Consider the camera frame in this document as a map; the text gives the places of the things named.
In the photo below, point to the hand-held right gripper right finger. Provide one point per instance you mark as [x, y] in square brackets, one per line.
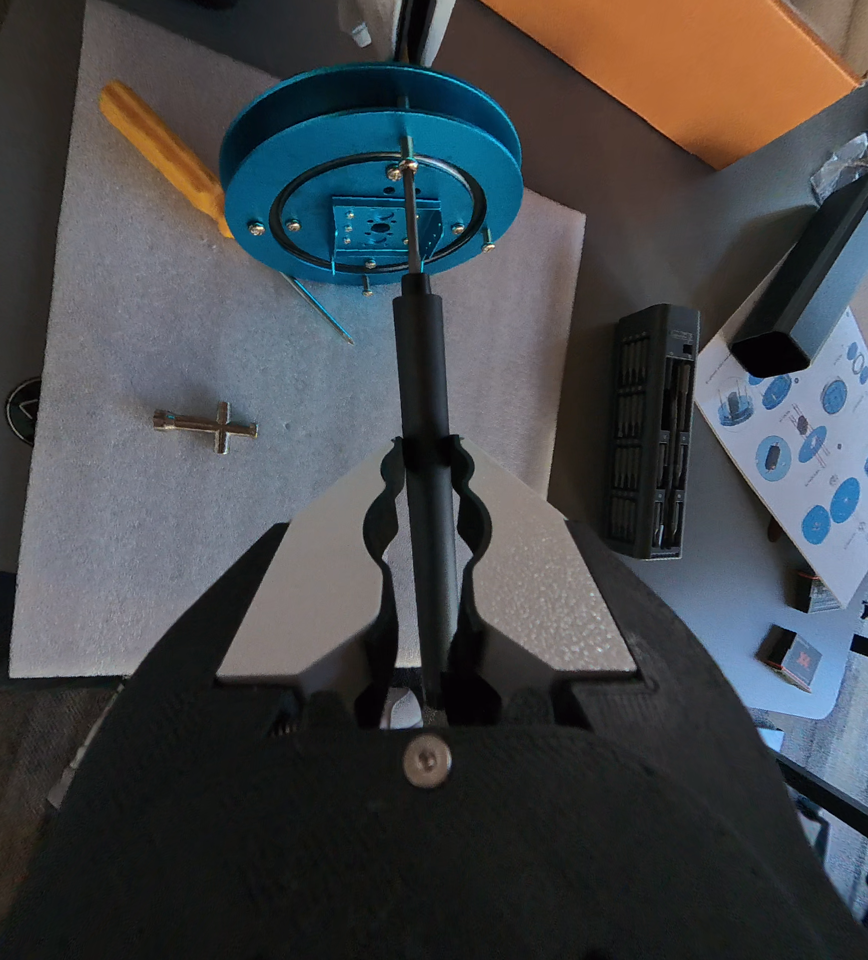
[546, 600]

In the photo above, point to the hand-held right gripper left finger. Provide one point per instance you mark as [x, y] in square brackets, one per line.
[306, 600]

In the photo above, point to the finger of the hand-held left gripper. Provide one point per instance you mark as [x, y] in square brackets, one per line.
[405, 30]
[440, 30]

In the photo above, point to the blue metal wheel assembly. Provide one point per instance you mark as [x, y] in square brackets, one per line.
[254, 180]

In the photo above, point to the black precision screwdriver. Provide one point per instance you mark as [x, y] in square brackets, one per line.
[422, 375]

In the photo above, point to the dark grey desk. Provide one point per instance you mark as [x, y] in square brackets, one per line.
[628, 225]

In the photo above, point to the round black desk sticker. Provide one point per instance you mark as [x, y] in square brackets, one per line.
[25, 412]

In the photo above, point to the white foam mat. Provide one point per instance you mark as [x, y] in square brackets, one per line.
[141, 525]

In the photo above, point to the silver cross wrench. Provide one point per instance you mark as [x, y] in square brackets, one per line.
[216, 427]

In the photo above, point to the black screwdriver bit case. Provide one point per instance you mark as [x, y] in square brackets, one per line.
[647, 420]

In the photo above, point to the orange cardboard box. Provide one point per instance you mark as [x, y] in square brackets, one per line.
[666, 60]

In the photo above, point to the small black box red print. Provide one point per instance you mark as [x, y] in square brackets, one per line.
[790, 658]

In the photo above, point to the printed instruction sheet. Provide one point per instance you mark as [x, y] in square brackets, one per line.
[838, 465]

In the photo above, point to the black rectangular case sleeve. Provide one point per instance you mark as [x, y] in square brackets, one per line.
[823, 285]

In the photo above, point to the small silver foil packet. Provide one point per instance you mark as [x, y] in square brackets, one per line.
[842, 169]

